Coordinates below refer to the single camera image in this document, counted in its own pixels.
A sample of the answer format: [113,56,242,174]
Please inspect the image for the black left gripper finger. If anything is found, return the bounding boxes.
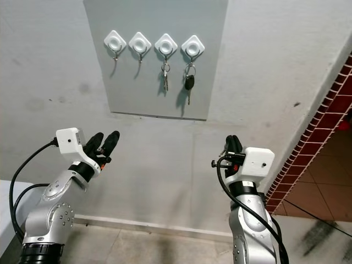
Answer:
[98,130,120,161]
[84,132,105,155]

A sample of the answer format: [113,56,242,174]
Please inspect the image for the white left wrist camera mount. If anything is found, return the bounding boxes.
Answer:
[56,128,97,172]

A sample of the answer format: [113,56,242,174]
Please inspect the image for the small silver hanging keys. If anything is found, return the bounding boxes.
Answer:
[161,62,170,92]

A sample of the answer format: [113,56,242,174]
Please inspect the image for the black car key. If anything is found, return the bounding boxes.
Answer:
[184,63,196,105]

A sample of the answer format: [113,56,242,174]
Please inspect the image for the white diamond wall hook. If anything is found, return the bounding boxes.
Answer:
[103,30,127,60]
[154,33,178,64]
[128,31,152,62]
[181,35,206,65]

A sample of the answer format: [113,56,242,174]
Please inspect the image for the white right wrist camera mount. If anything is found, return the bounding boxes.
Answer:
[234,147,276,185]

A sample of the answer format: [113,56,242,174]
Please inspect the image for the grey wall board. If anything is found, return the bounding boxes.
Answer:
[82,0,229,120]

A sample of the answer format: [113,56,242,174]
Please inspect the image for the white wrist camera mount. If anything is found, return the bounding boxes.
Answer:
[56,128,97,172]
[234,147,276,185]

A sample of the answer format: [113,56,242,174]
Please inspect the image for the thin black floor cable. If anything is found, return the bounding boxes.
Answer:
[286,200,352,238]

